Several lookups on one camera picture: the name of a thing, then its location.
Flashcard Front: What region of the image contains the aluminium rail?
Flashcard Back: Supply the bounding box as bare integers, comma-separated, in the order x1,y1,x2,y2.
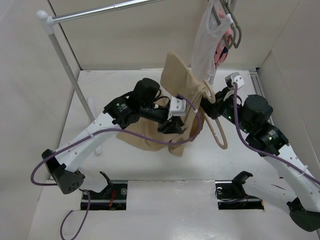
248,69,285,153

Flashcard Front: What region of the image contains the grey clothes hanger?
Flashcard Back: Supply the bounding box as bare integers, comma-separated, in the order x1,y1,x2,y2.
220,0,242,50

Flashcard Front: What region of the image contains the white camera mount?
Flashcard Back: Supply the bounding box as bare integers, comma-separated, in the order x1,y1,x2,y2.
169,96,187,117
225,71,245,89

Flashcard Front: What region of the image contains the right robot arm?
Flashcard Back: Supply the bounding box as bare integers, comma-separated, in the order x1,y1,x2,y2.
200,88,320,232

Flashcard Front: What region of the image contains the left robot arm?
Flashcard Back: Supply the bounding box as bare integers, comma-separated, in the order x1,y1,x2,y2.
41,78,186,195

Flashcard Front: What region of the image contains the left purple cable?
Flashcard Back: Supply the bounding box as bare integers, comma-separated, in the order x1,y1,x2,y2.
30,93,206,240

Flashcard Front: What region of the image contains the beige t shirt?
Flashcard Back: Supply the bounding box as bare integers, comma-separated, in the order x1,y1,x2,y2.
116,52,206,157

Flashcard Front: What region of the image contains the pink patterned garment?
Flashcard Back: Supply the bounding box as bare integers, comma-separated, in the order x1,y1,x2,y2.
212,7,233,70

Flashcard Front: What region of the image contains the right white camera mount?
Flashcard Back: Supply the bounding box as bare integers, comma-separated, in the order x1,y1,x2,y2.
225,71,245,89

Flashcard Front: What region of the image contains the wooden clothes hanger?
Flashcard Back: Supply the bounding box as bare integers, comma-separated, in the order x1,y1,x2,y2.
203,80,228,150

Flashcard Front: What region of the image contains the white tank top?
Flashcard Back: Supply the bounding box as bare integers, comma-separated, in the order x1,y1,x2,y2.
191,0,233,85

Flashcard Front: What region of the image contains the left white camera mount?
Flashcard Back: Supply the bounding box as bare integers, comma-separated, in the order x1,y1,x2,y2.
169,96,187,117

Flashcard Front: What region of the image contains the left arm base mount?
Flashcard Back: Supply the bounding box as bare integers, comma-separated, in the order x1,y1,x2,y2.
89,180,128,211

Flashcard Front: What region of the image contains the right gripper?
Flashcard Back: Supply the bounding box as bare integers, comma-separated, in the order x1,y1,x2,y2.
197,86,253,134

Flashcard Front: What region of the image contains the white clothes rack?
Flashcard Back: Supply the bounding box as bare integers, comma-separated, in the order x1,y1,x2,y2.
36,0,241,156

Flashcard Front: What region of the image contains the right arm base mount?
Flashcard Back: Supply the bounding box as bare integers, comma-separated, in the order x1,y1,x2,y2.
214,180,265,210

